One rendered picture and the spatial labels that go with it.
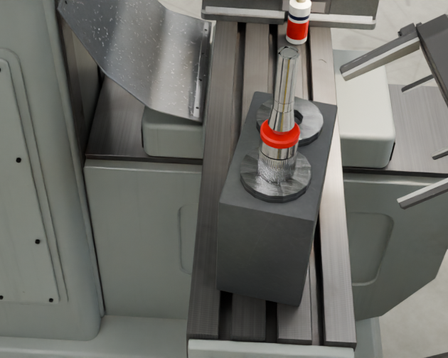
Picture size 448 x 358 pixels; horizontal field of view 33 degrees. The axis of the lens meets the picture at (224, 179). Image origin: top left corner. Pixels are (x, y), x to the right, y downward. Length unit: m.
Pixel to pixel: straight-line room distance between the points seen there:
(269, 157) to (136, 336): 1.10
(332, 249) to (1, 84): 0.64
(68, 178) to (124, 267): 0.35
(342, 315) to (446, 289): 1.32
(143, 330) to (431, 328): 0.84
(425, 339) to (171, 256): 0.84
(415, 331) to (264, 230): 1.36
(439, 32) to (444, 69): 0.03
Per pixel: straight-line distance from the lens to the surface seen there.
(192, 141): 1.46
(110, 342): 1.92
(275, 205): 0.91
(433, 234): 1.68
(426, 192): 0.55
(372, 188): 1.55
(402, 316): 2.26
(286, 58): 0.81
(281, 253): 0.96
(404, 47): 0.56
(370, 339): 1.96
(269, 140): 0.87
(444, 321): 2.29
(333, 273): 1.09
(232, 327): 1.03
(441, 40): 0.55
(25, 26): 1.29
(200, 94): 1.46
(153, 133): 1.46
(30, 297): 1.82
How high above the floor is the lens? 1.84
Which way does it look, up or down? 47 degrees down
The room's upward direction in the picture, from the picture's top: 2 degrees clockwise
